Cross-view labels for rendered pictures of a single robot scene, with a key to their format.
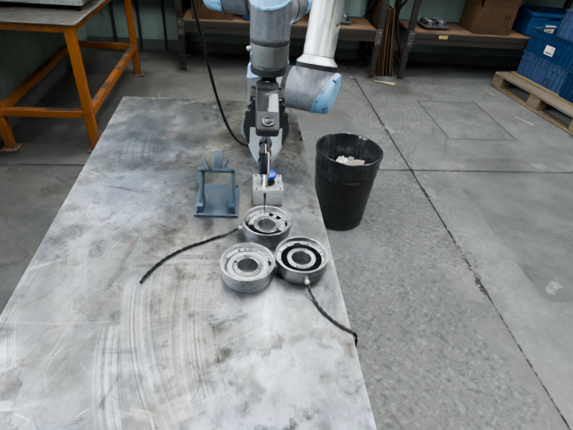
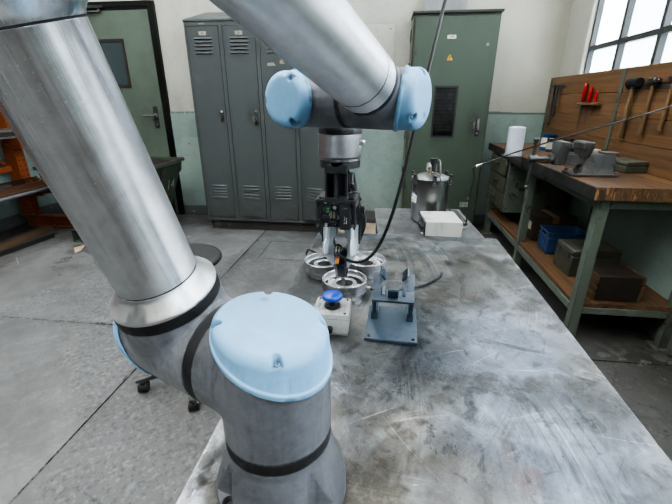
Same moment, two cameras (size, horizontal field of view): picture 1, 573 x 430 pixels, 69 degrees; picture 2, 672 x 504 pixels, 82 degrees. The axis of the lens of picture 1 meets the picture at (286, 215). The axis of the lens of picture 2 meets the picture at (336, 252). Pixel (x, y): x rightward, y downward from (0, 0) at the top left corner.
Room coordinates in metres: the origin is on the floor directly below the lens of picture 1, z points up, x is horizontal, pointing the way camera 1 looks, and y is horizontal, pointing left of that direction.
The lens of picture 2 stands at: (1.49, 0.24, 1.23)
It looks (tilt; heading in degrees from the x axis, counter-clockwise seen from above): 22 degrees down; 196
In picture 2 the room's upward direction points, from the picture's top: straight up
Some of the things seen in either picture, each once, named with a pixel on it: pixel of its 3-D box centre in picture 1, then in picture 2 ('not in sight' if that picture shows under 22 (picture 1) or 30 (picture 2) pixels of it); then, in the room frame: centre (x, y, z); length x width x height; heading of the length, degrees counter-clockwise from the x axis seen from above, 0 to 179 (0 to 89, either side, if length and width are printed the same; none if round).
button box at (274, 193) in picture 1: (267, 188); (331, 316); (0.85, 0.05, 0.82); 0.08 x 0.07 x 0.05; 8
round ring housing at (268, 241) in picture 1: (266, 226); (344, 285); (0.70, 0.04, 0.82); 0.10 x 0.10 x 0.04
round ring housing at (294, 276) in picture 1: (301, 260); (324, 266); (0.61, -0.04, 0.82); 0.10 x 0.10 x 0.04
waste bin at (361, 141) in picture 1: (343, 183); not in sight; (1.86, -0.28, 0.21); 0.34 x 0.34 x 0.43
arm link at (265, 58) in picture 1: (267, 54); (341, 147); (0.82, 0.06, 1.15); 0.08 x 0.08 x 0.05
